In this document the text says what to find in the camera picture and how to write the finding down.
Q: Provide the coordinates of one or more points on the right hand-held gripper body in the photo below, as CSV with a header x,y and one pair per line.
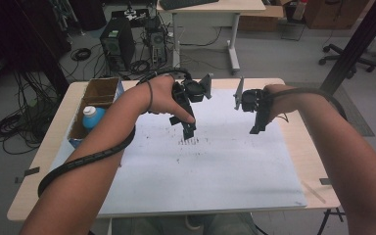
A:
x,y
254,99

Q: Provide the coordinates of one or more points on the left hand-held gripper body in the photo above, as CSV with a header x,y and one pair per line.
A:
x,y
192,91

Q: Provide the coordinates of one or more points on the brown cardboard box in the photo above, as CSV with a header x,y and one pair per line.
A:
x,y
101,91
261,18

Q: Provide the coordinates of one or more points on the blue bottle with white cap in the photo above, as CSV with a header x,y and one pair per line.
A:
x,y
93,118

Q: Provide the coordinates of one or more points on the person's right hand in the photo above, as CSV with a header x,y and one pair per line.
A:
x,y
282,99

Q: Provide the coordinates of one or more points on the person's left hand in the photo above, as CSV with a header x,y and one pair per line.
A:
x,y
163,94

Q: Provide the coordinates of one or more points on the black wrist band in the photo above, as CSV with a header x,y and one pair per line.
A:
x,y
150,96

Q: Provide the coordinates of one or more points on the pale blue table mat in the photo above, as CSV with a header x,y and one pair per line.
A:
x,y
225,169

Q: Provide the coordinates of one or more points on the white desk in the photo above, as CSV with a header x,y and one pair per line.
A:
x,y
215,19

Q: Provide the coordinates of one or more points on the flat brown cardboard box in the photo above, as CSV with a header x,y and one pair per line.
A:
x,y
261,18

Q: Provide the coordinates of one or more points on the clear tape strip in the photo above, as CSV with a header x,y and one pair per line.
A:
x,y
313,192

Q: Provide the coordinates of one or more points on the dark tape piece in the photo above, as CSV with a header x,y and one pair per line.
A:
x,y
325,181
29,172

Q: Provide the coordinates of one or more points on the black keyboard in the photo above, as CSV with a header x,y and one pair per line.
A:
x,y
186,3

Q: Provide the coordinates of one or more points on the black computer tower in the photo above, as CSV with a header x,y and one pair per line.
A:
x,y
117,42

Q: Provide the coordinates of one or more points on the person's legs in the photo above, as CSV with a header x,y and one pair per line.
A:
x,y
192,225

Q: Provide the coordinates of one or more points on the black office chair base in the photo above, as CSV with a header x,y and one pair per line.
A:
x,y
342,58

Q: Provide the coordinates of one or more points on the black table leg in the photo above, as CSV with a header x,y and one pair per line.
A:
x,y
329,218

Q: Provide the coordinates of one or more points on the brown wooden cabinet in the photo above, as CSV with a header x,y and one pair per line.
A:
x,y
336,13

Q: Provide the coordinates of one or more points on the black curtain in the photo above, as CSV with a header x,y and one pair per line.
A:
x,y
23,36

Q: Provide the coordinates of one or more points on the open-frame computer case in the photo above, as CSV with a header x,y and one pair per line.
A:
x,y
156,39

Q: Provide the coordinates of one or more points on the black metal post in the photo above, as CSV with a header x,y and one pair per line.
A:
x,y
355,45

